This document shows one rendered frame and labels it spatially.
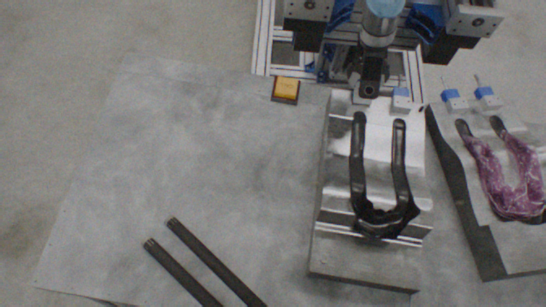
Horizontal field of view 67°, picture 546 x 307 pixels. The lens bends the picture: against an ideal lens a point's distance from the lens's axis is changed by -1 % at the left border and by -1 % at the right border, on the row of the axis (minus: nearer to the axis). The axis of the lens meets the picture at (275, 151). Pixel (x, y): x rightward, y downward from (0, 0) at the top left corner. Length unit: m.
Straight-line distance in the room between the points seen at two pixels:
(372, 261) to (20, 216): 1.58
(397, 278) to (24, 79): 2.07
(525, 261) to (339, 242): 0.42
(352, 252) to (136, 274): 0.51
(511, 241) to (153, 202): 0.87
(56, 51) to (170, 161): 1.53
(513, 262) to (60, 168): 1.83
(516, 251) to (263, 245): 0.59
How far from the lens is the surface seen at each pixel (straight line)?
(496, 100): 1.35
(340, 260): 1.01
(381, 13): 0.86
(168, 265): 1.01
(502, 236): 1.12
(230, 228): 1.06
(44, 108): 2.37
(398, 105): 1.16
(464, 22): 1.39
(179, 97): 1.24
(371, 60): 0.97
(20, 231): 2.12
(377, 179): 1.04
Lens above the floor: 1.82
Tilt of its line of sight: 63 degrees down
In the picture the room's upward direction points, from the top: 10 degrees clockwise
